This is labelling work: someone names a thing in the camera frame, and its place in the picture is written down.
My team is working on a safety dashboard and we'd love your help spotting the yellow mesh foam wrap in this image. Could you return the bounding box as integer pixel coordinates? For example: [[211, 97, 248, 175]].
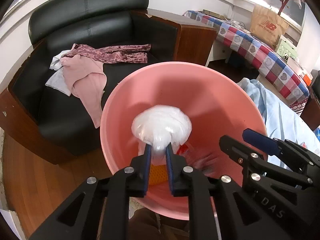
[[149, 164, 168, 186]]

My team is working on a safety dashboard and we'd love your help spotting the white plastic bag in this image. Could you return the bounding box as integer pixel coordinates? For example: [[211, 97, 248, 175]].
[[131, 105, 192, 166]]

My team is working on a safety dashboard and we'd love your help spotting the light blue floral tablecloth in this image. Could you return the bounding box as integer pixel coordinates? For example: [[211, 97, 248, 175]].
[[237, 77, 319, 155]]

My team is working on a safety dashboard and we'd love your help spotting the pink plastic bin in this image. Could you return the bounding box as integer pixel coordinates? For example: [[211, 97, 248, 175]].
[[100, 61, 269, 221]]

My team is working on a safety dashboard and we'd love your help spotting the orange box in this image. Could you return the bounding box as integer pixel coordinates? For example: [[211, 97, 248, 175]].
[[301, 71, 313, 86]]

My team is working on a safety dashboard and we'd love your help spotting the checkered plaid tablecloth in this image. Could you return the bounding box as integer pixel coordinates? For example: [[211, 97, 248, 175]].
[[183, 10, 310, 115]]

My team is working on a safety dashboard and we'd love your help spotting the light green box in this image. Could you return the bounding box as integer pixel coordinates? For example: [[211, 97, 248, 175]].
[[276, 35, 298, 62]]

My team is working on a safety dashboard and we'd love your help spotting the white desk under plaid cloth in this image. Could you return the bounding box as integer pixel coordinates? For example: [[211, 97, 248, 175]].
[[206, 40, 233, 67]]

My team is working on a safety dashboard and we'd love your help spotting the wooden side table left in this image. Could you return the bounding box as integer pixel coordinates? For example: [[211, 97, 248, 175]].
[[146, 9, 217, 66]]

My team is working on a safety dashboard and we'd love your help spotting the brown New Balance paper bag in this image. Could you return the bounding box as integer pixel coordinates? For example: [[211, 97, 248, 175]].
[[249, 4, 289, 48]]

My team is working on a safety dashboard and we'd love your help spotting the clothes pile on armchair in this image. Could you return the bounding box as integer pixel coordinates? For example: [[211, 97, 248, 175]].
[[46, 44, 151, 128]]

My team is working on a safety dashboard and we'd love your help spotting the left black leather armchair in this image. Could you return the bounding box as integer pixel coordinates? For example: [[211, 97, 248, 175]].
[[8, 0, 177, 164]]

